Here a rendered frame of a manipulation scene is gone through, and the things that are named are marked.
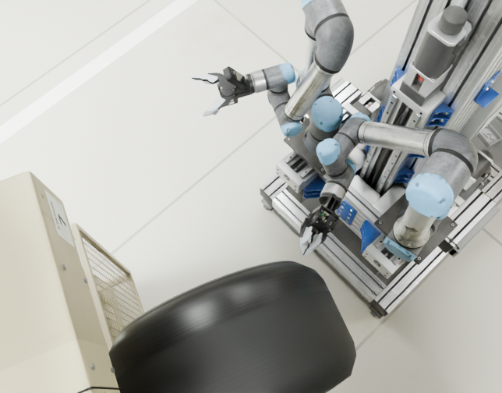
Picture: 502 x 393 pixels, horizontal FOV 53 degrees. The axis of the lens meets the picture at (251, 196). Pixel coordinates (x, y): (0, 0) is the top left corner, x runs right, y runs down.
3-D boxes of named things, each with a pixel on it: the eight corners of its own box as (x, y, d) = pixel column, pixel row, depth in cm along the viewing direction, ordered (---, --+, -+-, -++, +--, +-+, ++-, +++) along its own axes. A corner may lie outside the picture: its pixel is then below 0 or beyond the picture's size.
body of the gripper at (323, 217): (313, 219, 155) (327, 189, 160) (302, 226, 163) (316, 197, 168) (334, 231, 156) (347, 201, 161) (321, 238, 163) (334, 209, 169)
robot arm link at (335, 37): (372, 45, 146) (302, 137, 186) (358, 16, 150) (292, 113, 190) (339, 44, 141) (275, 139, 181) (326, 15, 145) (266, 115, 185)
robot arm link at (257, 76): (266, 84, 173) (259, 64, 175) (254, 88, 173) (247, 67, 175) (266, 93, 180) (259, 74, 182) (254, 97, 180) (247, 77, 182)
